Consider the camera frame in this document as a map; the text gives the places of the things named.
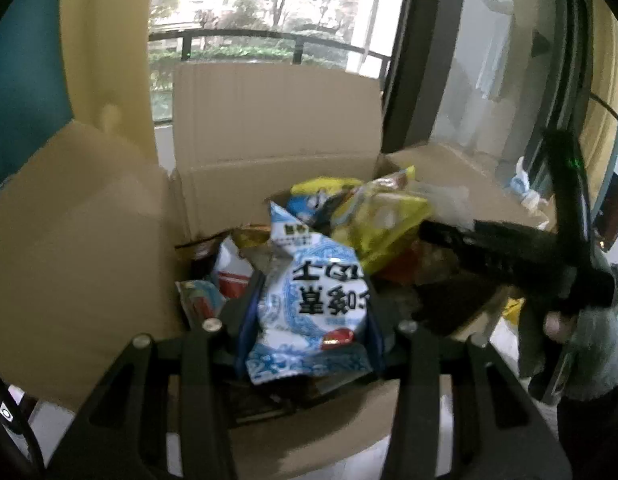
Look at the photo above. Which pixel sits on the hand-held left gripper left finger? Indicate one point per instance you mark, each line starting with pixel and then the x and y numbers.
pixel 244 332

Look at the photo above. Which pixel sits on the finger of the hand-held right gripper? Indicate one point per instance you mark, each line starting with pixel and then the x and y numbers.
pixel 454 307
pixel 444 235

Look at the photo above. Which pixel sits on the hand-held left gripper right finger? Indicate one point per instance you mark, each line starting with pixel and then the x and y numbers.
pixel 376 345

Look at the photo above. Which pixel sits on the yellow translucent snack bag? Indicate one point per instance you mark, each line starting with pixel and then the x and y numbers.
pixel 384 220

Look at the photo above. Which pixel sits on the blue white snack bag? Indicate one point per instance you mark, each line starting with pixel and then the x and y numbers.
pixel 309 270

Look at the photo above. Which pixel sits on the cardboard box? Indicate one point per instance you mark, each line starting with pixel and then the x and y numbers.
pixel 274 125

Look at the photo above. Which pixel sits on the person's right forearm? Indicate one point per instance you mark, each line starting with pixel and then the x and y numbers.
pixel 599 355

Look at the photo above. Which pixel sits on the person's right hand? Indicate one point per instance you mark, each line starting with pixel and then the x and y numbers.
pixel 556 325

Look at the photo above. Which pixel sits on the orange snack packet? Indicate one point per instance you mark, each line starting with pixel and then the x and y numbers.
pixel 404 265

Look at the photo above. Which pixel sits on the blue red snack packet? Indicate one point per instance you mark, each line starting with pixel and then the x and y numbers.
pixel 199 300

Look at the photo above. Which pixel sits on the red white snack packet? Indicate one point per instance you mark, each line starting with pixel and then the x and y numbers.
pixel 231 275

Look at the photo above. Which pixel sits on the crumpled white tissue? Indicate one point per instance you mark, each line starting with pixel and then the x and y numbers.
pixel 526 185

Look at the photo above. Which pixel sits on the brown snack packet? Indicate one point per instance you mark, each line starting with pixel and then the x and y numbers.
pixel 251 242

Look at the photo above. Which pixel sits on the yellow blue snack packet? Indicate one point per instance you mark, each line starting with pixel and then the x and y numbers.
pixel 309 205

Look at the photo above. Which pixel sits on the yellow curtain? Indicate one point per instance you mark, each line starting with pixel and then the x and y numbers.
pixel 104 35
pixel 606 85

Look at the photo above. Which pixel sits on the black balcony railing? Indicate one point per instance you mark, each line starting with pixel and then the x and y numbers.
pixel 239 34

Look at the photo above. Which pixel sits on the teal curtain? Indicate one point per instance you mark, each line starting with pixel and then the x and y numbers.
pixel 24 85

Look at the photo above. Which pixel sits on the black window frame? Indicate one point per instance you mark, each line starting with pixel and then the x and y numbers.
pixel 419 60

